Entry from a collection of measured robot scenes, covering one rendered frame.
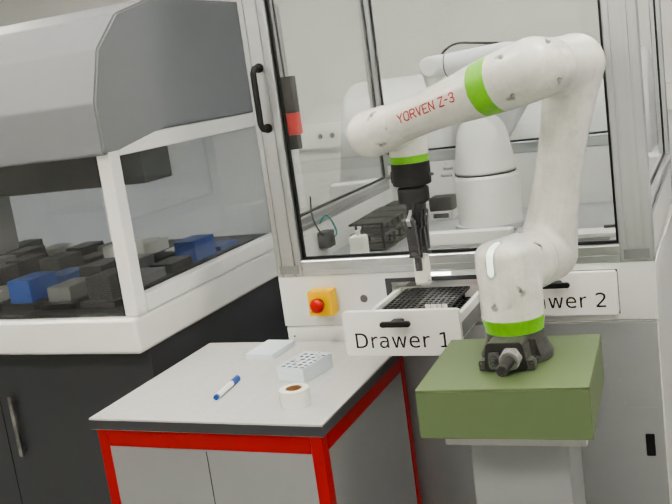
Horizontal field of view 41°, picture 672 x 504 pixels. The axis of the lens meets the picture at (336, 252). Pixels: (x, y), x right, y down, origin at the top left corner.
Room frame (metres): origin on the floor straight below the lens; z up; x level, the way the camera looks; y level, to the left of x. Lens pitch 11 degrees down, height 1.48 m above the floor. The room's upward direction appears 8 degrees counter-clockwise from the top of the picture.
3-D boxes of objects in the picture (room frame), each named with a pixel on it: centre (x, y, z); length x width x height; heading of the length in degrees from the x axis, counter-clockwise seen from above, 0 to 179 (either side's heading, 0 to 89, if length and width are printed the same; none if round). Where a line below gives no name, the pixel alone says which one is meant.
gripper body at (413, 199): (2.13, -0.20, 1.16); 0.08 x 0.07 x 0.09; 156
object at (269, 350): (2.43, 0.22, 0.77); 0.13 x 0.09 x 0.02; 152
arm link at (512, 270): (1.83, -0.35, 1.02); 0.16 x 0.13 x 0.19; 137
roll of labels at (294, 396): (1.98, 0.14, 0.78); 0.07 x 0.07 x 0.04
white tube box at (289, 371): (2.20, 0.12, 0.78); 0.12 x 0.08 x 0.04; 144
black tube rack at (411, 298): (2.24, -0.21, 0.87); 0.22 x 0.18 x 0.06; 156
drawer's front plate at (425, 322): (2.06, -0.13, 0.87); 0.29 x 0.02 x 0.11; 66
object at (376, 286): (2.76, -0.48, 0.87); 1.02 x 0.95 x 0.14; 66
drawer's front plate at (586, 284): (2.21, -0.54, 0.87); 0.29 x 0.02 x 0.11; 66
